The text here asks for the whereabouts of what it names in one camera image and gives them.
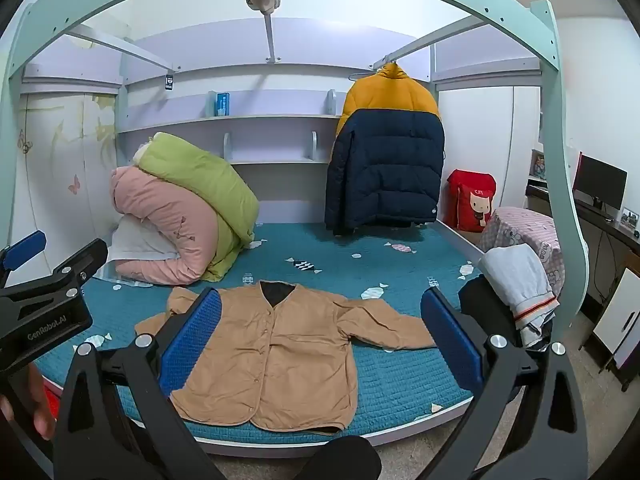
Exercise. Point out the red cartoon print bag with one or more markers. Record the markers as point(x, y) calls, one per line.
point(465, 200)

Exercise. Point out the black computer monitor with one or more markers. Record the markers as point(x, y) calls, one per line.
point(600, 180)

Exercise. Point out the white pillow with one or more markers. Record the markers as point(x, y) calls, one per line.
point(135, 245)

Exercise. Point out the white wardrobe with butterfly print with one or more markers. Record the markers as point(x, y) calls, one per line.
point(50, 170)

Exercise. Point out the teal quilted bed mattress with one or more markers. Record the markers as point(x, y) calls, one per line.
point(400, 380)

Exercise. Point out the pink patterned cloth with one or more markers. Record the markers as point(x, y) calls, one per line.
point(525, 225)

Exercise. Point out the white cabinet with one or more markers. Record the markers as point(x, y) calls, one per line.
point(620, 320)

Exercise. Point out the pink folded quilt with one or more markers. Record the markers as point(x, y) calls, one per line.
point(165, 220)

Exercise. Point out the black hanging tag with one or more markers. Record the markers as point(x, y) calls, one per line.
point(169, 83)

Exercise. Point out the plain white wardrobe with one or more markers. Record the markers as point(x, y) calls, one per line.
point(480, 130)

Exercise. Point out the small photo frame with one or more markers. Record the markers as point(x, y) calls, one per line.
point(628, 220)

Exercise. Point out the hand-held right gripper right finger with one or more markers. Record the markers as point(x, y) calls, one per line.
point(452, 340)

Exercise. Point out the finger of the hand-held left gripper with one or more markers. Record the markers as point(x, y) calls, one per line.
point(27, 247)
point(82, 260)

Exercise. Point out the green folded quilt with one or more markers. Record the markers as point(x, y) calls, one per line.
point(210, 180)

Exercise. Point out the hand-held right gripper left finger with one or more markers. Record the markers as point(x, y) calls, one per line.
point(192, 340)

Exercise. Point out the yellow and navy puffer jacket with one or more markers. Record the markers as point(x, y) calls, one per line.
point(385, 170)

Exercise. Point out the person's dark trouser leg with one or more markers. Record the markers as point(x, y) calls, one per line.
point(340, 460)

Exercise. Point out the lavender headboard shelf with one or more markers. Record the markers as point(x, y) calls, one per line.
point(250, 119)

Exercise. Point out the blue box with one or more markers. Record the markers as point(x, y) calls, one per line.
point(223, 104)

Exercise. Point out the tan button-up jacket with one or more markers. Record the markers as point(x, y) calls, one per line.
point(290, 350)

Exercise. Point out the person's left hand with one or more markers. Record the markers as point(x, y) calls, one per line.
point(37, 400)

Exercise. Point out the white garment with red stripes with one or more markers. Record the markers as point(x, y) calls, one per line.
point(515, 275)

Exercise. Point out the white clothes hanger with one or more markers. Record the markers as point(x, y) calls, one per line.
point(361, 76)

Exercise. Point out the dark wooden desk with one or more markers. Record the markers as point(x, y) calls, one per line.
point(620, 234)

